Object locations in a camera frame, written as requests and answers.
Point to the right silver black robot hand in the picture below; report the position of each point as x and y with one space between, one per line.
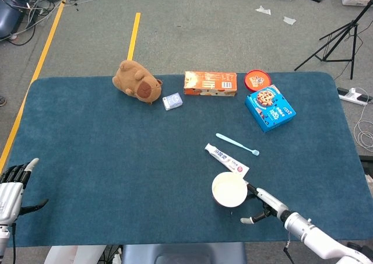
271 201

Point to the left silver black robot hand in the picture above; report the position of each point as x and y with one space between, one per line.
10 194

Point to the white paper cup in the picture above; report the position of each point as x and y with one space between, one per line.
228 189

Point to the white toothpaste tube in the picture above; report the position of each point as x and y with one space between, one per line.
224 157

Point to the light blue toothbrush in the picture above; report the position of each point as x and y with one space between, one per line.
233 142

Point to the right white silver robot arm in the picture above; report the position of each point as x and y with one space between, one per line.
314 235

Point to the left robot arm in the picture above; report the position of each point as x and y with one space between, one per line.
3 240

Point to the blue cookie box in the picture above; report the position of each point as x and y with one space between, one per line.
271 109

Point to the orange biscuit box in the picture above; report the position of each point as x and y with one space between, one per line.
209 83

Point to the small grey-blue card box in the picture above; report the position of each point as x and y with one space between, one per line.
172 101

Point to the white robot body shell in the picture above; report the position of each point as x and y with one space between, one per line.
64 255

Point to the grey shoe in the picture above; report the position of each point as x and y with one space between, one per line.
2 101

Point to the black caster wheel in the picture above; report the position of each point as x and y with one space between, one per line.
354 246

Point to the blue grey seat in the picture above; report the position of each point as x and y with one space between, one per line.
183 252

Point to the black bar beside table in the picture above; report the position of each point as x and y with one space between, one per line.
367 159

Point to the dark blue table mat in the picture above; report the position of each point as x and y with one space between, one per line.
116 159

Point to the red round lid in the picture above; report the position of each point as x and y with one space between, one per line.
256 79

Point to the white power strip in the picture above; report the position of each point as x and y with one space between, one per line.
349 95

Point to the long yellow floor tape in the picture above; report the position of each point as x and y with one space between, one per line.
43 54

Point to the brown capybara plush toy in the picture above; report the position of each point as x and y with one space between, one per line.
134 80

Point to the dark blue machine base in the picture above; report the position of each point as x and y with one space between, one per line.
11 16

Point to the white paper scrap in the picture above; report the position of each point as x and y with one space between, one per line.
289 20
263 10

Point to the black tripod stand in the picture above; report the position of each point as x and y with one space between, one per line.
354 25

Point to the short yellow floor tape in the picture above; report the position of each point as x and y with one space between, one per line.
134 36

